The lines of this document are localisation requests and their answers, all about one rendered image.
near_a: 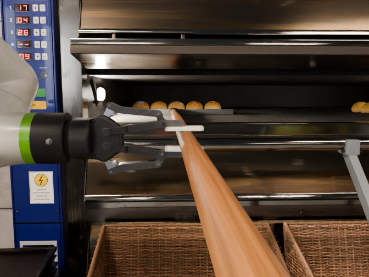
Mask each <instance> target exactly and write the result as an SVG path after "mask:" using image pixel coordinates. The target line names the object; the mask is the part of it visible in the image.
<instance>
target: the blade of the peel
mask: <svg viewBox="0 0 369 277"><path fill-rule="evenodd" d="M156 110H160V111H162V114H163V115H170V109H156ZM178 113H179V114H180V115H233V109H178ZM117 115H131V114H120V113H117Z"/></svg>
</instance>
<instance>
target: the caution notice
mask: <svg viewBox="0 0 369 277"><path fill-rule="evenodd" d="M29 183H30V203H54V192H53V172H52V171H29Z"/></svg>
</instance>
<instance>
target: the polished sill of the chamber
mask: <svg viewBox="0 0 369 277"><path fill-rule="evenodd" d="M137 123H144V122H130V123H118V124H120V125H129V124H137ZM185 123H186V124H187V126H203V127H204V130H203V131H191V132H192V134H193V135H369V121H318V122H185ZM124 136H177V135H176V132H175V131H165V127H163V128H155V129H148V130H141V131H133V132H127V133H124Z"/></svg>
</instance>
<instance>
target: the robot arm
mask: <svg viewBox="0 0 369 277"><path fill-rule="evenodd" d="M37 92H38V78H37V75H36V73H35V71H34V70H33V68H32V67H31V66H30V65H29V64H28V63H27V62H26V61H25V60H23V59H22V57H21V56H19V55H18V54H17V53H16V51H15V50H13V49H12V48H11V47H10V46H9V45H8V44H7V43H6V42H5V41H4V40H3V39H2V38H1V37H0V168H1V167H6V166H10V165H18V164H69V163H70V162H71V161H72V159H97V160H99V161H101V162H104V163H105V165H106V166H107V168H108V174H109V175H114V174H116V173H118V172H120V171H126V170H138V169H149V168H160V167H161V166H162V163H163V160H164V159H165V158H167V157H170V158H181V157H182V153H181V149H180V146H165V149H158V148H151V147H144V146H137V145H130V144H128V143H124V139H123V136H124V133H127V132H133V131H141V130H148V129H155V128H163V127H165V131H203V130H204V127H203V126H183V120H166V119H165V118H164V117H163V114H162V111H160V110H156V109H145V108H134V107H123V106H120V105H118V104H116V103H114V102H108V103H107V108H106V110H105V112H104V114H103V115H100V116H99V117H96V118H72V116H71V115H70V114H69V113H30V110H31V107H32V105H33V102H34V100H35V97H36V95H37ZM117 113H120V114H131V115H141V116H148V117H156V118H157V120H156V121H149V122H144V123H137V124H129V125H120V124H118V123H117V122H116V121H114V120H113V119H112V118H110V116H111V115H117ZM119 152H122V153H133V154H140V155H145V156H152V157H157V159H149V160H137V161H130V162H121V163H118V162H117V161H111V160H110V159H111V158H113V157H114V156H115V155H117V154H118V153H119Z"/></svg>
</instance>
